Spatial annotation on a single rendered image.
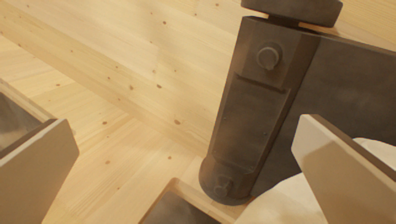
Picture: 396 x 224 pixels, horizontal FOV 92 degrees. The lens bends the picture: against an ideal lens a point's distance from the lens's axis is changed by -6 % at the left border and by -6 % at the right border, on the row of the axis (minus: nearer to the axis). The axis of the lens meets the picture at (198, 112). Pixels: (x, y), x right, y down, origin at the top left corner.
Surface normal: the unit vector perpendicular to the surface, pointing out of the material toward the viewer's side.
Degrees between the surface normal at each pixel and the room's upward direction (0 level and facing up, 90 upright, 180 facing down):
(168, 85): 0
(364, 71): 0
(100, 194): 90
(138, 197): 90
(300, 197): 90
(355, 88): 0
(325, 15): 43
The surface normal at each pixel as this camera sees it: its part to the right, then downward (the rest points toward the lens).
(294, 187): 0.17, -0.84
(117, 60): -0.40, 0.41
